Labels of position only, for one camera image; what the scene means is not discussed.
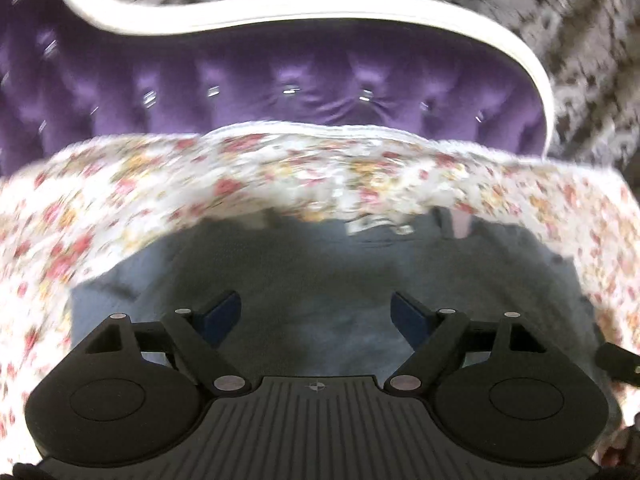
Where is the purple tufted velvet headboard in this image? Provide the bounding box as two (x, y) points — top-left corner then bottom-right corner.
(1, 0), (555, 175)

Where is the floral bed quilt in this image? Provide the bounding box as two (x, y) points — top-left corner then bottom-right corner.
(1, 122), (639, 471)

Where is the grey argyle knit sweater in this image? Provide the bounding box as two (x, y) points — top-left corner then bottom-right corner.
(69, 206), (624, 430)

